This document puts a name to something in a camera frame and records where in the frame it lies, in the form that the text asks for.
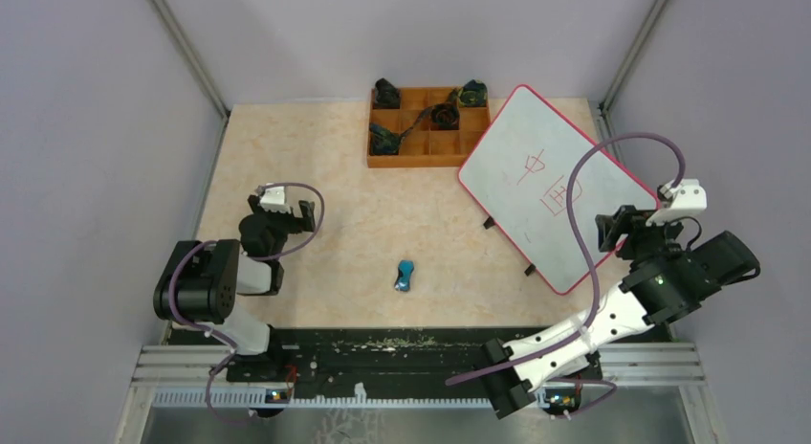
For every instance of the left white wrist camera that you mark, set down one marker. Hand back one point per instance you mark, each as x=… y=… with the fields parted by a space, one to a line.
x=273 y=198

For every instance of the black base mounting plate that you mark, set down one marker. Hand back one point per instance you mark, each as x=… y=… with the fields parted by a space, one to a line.
x=390 y=363

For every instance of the red framed whiteboard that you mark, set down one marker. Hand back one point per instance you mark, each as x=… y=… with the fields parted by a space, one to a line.
x=521 y=173

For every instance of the blue whiteboard eraser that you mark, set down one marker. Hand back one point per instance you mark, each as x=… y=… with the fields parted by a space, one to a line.
x=405 y=271

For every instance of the orange compartment tray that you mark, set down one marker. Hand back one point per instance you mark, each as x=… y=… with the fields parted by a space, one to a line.
x=423 y=147

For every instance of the dark rolled cloth centre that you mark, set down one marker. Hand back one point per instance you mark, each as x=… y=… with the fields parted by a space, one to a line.
x=444 y=117

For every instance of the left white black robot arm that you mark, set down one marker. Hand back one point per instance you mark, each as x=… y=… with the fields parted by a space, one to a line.
x=200 y=283

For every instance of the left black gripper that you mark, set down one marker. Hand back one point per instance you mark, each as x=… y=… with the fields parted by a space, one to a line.
x=298 y=224

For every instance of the dark rolled cloth top-right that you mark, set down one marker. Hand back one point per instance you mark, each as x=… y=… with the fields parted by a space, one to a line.
x=474 y=93

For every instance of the dark rolled cloth bottom-left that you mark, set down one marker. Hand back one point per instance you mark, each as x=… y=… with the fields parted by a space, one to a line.
x=384 y=142

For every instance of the left aluminium corner post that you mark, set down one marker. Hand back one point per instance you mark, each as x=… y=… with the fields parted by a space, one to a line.
x=190 y=56

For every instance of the right aluminium corner post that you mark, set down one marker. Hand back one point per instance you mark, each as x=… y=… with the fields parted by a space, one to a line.
x=632 y=55

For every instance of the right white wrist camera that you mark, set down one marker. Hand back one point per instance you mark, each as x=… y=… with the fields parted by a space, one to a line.
x=687 y=198

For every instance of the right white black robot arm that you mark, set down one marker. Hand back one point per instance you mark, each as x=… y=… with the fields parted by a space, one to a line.
x=665 y=283

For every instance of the dark rolled cloth top-left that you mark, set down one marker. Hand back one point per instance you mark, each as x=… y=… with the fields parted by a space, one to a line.
x=386 y=95

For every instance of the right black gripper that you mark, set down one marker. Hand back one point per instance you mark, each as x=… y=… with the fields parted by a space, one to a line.
x=612 y=229

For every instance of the aluminium corner post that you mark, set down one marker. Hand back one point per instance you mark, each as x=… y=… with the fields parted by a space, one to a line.
x=190 y=56
x=632 y=55

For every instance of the aluminium rail frame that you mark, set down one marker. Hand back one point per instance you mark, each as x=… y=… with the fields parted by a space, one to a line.
x=179 y=377

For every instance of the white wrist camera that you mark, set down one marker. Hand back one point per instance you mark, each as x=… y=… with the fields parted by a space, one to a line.
x=273 y=198
x=687 y=198

